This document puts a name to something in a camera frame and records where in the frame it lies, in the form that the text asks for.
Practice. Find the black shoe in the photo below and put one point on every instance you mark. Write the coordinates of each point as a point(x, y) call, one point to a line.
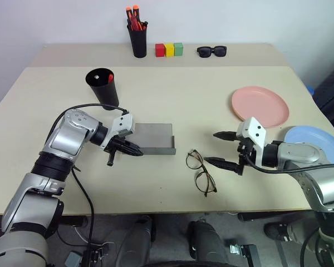
point(277, 232)

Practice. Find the black metal floor bracket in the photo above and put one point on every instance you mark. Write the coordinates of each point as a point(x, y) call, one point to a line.
point(249, 254)

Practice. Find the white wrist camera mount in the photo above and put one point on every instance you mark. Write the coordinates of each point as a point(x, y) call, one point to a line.
point(253, 128)
point(123, 122)

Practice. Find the yellow wooden block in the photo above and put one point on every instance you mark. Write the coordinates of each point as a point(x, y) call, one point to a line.
point(169, 50)

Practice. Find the pink plate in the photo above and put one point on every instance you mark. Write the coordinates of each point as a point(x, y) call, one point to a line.
point(259, 104)

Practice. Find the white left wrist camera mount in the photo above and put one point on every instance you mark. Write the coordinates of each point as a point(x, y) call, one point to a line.
point(123, 122)

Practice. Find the green wooden block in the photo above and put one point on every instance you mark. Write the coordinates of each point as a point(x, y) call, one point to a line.
point(178, 49)

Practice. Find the black sunglasses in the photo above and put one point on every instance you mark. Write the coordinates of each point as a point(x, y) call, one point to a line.
point(204, 51)

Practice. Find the red orange marker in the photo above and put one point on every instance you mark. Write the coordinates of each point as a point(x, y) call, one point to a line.
point(134, 24)

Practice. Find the small grey box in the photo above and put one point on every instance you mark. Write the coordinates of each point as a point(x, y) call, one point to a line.
point(73, 259)

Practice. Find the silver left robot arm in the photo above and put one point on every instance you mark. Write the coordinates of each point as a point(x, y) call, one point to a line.
point(66, 136)

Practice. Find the tall black pen holder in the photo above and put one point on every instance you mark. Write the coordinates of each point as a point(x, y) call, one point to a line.
point(139, 41)

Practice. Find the wide black plastic cup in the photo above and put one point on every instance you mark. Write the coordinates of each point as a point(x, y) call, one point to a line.
point(105, 91)

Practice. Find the red wooden block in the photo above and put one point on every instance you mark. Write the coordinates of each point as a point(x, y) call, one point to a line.
point(159, 50)

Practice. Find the grey trouser leg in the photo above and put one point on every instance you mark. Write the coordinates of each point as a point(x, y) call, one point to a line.
point(303, 232)

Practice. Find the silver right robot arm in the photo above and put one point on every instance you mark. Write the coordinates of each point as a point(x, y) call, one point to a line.
point(300, 153)

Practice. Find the thin-framed tortoise eyeglasses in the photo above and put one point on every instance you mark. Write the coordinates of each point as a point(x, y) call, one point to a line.
point(199, 167)

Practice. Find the black chair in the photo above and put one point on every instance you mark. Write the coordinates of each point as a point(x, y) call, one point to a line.
point(332, 89)

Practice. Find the grey open glasses case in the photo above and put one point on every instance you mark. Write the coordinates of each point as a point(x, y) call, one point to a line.
point(156, 136)

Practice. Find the blue plate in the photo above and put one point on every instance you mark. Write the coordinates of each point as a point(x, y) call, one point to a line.
point(318, 136)

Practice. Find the black marker orange cap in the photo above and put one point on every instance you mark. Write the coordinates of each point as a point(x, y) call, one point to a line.
point(135, 12)
point(128, 14)

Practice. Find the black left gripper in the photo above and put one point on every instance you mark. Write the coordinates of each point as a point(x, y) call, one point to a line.
point(114, 144)

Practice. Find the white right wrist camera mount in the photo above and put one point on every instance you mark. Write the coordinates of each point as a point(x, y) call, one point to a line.
point(253, 128)

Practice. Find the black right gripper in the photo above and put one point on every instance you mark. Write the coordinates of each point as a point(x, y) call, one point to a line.
point(246, 150)

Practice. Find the black table foot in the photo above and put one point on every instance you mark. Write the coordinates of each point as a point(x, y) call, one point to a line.
point(252, 217)

